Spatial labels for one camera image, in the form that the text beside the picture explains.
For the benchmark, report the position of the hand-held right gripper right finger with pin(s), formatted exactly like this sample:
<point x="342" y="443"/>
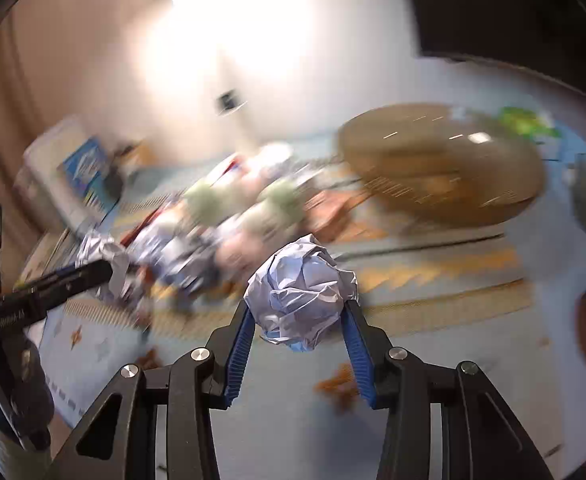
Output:
<point x="358" y="355"/>

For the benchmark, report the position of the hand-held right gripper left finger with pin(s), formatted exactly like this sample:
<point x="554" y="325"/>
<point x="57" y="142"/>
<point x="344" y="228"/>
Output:
<point x="240" y="345"/>

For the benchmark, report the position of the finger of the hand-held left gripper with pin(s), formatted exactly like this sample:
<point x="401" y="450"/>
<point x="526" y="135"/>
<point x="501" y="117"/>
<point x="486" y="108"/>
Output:
<point x="68" y="282"/>

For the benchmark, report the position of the grey paper ball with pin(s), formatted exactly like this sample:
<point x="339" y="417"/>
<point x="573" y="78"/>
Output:
<point x="100" y="252"/>

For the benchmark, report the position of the orange cardboard box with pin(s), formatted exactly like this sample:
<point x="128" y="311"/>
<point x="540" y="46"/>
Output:
<point x="333" y="212"/>

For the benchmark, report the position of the small green white plush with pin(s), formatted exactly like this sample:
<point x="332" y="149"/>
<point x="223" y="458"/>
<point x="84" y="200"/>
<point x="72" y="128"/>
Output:
<point x="203" y="200"/>

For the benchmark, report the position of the pastel caterpillar plush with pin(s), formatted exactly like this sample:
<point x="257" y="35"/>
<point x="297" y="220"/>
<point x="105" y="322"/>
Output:
<point x="278" y="197"/>

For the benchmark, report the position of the person's left forearm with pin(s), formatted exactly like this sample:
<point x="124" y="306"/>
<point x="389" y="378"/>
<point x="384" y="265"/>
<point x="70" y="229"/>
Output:
<point x="8" y="450"/>

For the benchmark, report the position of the blue patterned mat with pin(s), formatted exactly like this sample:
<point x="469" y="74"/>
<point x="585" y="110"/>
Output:
<point x="448" y="320"/>

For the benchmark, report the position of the blue book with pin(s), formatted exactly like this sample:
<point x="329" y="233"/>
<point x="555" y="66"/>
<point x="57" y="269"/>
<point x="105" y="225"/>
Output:
<point x="85" y="162"/>

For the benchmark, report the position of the stack of white books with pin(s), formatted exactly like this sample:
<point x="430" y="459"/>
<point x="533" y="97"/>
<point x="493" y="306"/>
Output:
<point x="48" y="155"/>

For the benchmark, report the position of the green white packet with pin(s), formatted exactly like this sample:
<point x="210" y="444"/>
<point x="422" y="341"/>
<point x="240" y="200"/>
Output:
<point x="523" y="120"/>

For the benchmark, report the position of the black monitor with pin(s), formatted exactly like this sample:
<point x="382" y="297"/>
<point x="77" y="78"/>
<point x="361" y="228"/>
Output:
<point x="498" y="5"/>

